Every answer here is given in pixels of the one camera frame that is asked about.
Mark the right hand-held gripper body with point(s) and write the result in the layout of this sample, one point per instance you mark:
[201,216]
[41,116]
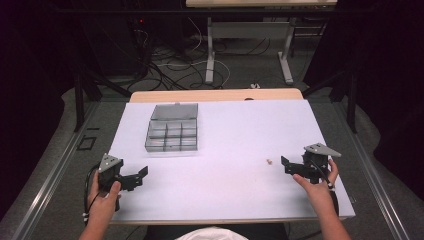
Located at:
[316,160]

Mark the person's left hand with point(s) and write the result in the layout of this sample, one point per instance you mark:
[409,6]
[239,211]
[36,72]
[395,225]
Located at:
[103,203]

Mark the black floor socket frame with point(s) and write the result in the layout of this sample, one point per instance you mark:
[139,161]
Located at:
[86,143]

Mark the desk with white legs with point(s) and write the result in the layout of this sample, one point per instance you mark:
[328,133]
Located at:
[248,30]

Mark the metal floor rail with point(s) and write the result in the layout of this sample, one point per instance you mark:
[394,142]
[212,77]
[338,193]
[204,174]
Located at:
[50,180]
[373,186]

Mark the power strip with red light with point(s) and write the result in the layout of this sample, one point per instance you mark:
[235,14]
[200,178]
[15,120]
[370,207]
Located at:
[141,22]

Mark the black metal stand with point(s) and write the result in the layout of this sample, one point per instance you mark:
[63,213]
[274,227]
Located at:
[86,90]
[348,96]

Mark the clear plastic compartment box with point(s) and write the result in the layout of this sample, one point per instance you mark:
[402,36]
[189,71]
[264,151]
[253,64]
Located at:
[173,131]

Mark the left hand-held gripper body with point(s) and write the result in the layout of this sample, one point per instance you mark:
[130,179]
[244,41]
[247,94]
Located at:
[109,168]

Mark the person's right hand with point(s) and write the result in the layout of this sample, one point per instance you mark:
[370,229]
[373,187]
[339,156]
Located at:
[318,193]

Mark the white table mat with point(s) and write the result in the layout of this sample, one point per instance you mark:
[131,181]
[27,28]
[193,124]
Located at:
[233,173]

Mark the wooden table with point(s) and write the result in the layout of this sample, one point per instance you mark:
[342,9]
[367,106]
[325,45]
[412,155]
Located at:
[213,95]

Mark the person's white shirt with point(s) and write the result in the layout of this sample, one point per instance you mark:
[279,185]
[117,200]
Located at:
[211,234]

